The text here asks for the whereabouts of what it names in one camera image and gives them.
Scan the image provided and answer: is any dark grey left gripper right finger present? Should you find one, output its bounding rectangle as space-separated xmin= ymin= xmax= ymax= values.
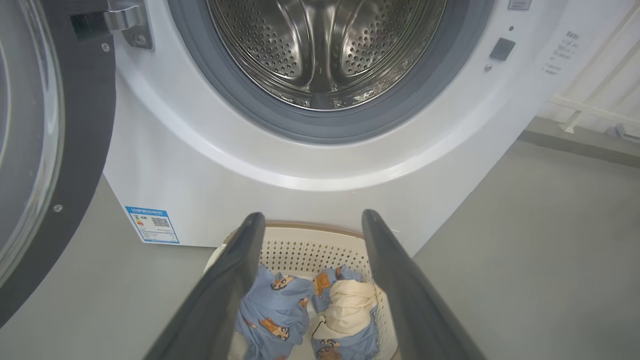
xmin=361 ymin=209 xmax=486 ymax=360

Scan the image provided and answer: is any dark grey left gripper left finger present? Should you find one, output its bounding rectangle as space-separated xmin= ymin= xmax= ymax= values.
xmin=145 ymin=212 xmax=266 ymax=360

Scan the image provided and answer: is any blue cartoon print garment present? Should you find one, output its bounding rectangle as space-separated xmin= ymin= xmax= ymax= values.
xmin=235 ymin=265 xmax=315 ymax=360

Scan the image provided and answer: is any blue and cream cartoon garment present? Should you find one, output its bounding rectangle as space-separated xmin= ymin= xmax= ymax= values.
xmin=311 ymin=266 xmax=381 ymax=360

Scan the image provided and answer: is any washing machine door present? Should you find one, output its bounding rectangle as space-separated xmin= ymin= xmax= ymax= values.
xmin=0 ymin=0 xmax=117 ymax=328

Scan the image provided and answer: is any white front-load washing machine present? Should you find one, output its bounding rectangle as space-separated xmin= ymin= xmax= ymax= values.
xmin=102 ymin=0 xmax=640 ymax=257

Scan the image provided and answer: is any stainless steel washing machine drum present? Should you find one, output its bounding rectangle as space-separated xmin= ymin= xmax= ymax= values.
xmin=206 ymin=0 xmax=448 ymax=111

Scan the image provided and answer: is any chrome door hinge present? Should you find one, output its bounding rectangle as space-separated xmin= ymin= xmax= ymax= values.
xmin=103 ymin=0 xmax=155 ymax=51

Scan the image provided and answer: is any blue energy label sticker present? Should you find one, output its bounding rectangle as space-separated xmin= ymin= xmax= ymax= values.
xmin=125 ymin=205 xmax=180 ymax=245

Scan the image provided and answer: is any cream perforated laundry basket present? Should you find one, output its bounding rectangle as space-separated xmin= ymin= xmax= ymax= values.
xmin=204 ymin=221 xmax=401 ymax=360

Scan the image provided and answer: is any white metal railing frame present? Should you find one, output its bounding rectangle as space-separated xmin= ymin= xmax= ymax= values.
xmin=547 ymin=10 xmax=640 ymax=135

